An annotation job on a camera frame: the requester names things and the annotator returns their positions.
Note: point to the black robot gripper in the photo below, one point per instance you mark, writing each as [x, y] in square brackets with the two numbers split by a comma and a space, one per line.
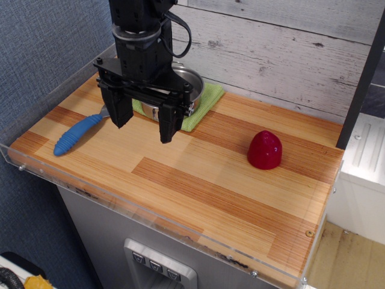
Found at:
[142, 71]

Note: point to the small steel pot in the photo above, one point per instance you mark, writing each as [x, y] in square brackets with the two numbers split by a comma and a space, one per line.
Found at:
[196, 88]

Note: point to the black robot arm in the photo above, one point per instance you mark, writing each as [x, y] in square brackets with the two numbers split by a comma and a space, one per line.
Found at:
[142, 15]

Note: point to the green folded cloth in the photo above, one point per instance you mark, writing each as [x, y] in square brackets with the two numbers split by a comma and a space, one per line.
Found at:
[211, 95]

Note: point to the clear acrylic table guard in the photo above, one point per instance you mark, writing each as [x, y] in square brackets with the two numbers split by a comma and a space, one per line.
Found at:
[201, 184]

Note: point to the red plastic strawberry toy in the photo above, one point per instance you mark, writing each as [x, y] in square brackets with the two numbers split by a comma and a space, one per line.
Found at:
[265, 151]

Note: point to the grey toy fridge cabinet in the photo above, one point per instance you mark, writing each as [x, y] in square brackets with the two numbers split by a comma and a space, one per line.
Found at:
[127, 252]

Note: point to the yellow object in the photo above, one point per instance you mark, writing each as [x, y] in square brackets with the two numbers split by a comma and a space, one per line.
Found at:
[37, 282]

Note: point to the white cabinet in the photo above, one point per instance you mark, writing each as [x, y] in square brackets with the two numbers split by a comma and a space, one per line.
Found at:
[357, 200]

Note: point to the blue handled spoon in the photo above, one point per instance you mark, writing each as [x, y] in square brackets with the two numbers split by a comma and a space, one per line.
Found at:
[75, 133]

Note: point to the black vertical post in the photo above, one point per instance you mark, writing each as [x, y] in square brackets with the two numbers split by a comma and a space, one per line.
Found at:
[368, 72]

